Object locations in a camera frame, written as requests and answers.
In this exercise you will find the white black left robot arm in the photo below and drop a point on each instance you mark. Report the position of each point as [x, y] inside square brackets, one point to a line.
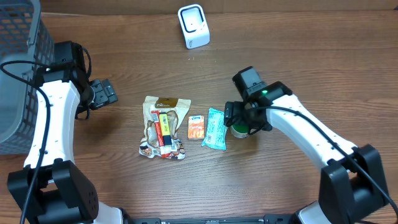
[50, 188]

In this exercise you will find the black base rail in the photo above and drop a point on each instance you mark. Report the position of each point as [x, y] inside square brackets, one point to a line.
[211, 221]

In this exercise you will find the green lid jar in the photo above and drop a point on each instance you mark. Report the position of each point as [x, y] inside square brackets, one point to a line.
[239, 131]

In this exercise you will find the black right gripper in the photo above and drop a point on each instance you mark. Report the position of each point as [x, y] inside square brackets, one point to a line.
[235, 116]

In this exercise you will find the brown snack pouch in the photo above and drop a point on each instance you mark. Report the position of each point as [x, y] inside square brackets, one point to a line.
[176, 109]

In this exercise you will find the teal wet wipes pack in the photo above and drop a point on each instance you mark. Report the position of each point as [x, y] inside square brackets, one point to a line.
[216, 130]

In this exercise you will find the orange Kleenex tissue pack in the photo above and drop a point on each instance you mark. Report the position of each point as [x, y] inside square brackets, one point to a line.
[196, 127]

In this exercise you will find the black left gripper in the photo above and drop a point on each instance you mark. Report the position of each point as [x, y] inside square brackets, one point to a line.
[104, 92]

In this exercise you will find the white barcode scanner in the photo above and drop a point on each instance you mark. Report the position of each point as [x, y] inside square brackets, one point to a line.
[194, 26]

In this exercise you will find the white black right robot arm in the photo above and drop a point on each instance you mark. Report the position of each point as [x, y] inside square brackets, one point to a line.
[352, 178]

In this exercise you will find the yellow highlighter pen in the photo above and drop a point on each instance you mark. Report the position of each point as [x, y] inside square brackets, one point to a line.
[165, 128]

